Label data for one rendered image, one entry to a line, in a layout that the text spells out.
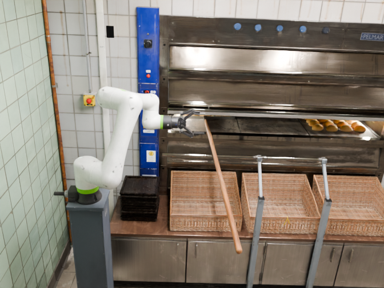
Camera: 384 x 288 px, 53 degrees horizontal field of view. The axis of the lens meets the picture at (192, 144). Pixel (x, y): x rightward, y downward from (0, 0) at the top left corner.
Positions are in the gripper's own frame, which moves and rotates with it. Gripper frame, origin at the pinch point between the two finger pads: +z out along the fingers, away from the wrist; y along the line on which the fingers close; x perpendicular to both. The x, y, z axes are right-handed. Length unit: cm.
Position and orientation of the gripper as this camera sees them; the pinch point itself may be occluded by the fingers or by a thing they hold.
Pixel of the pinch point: (203, 123)
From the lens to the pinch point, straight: 251.8
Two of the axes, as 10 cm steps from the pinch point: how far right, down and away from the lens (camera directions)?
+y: -0.4, 9.1, 4.1
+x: 0.0, 4.1, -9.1
